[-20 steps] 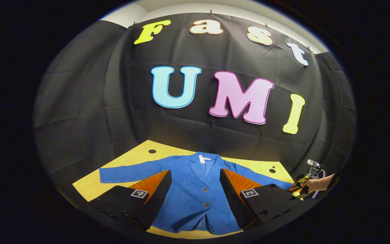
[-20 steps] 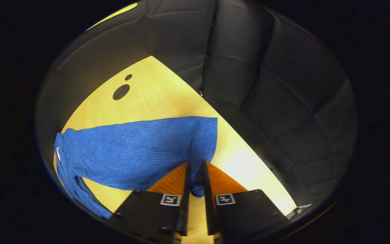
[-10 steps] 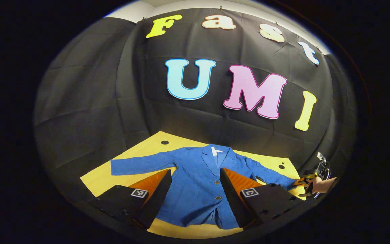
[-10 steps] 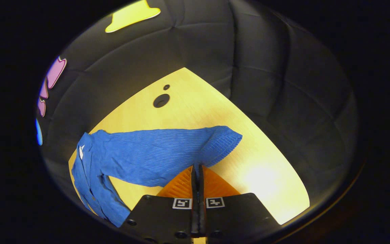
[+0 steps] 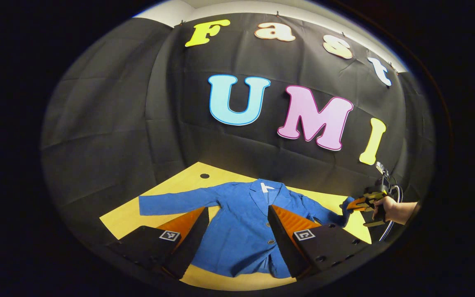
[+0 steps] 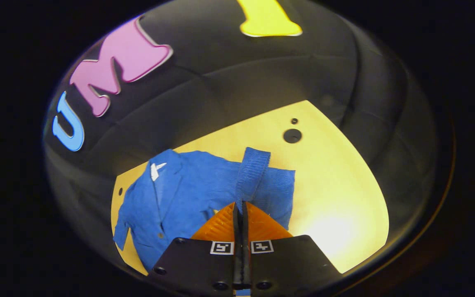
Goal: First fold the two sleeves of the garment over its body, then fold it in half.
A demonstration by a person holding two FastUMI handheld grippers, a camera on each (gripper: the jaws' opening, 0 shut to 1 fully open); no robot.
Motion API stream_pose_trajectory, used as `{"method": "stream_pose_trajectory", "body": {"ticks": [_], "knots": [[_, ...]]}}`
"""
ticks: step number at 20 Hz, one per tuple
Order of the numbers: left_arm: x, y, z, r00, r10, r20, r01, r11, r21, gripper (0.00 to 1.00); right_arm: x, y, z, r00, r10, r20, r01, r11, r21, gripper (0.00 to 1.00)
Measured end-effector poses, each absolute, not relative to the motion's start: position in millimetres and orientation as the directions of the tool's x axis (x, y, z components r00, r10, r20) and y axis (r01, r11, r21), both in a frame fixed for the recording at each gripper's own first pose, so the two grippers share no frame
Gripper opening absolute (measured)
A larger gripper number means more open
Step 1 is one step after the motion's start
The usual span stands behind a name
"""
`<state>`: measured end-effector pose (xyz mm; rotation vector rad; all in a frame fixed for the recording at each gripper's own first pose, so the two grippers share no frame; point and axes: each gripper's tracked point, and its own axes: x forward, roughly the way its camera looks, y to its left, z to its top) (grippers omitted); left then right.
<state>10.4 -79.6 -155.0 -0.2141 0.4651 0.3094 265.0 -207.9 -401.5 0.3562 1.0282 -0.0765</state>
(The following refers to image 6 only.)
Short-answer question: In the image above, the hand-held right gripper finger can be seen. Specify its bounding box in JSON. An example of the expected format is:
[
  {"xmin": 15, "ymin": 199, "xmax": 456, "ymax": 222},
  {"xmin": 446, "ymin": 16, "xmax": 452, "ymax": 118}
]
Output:
[
  {"xmin": 242, "ymin": 201, "xmax": 343, "ymax": 291},
  {"xmin": 149, "ymin": 202, "xmax": 242, "ymax": 291}
]

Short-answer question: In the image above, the blue button shirt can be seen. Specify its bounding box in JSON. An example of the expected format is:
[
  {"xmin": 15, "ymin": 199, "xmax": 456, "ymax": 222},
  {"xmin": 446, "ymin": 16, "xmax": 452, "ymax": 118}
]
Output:
[{"xmin": 113, "ymin": 146, "xmax": 296, "ymax": 273}]

